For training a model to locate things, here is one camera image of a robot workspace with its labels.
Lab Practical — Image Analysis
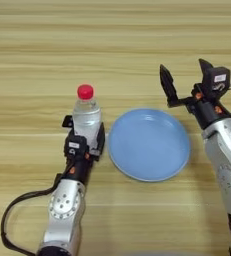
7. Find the blue round plate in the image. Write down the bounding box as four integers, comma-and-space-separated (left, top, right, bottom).
107, 107, 192, 183

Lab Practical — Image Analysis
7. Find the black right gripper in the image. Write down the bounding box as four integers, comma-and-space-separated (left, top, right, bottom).
158, 57, 231, 132

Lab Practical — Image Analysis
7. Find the clear water bottle red cap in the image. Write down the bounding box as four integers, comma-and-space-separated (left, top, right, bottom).
71, 83, 103, 150

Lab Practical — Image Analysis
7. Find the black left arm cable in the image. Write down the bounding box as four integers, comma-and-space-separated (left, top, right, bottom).
0, 172, 67, 256

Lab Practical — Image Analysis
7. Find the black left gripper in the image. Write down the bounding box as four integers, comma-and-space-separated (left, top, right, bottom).
61, 114, 107, 187

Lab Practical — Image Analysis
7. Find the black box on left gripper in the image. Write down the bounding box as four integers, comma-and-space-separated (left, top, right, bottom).
63, 134, 89, 160

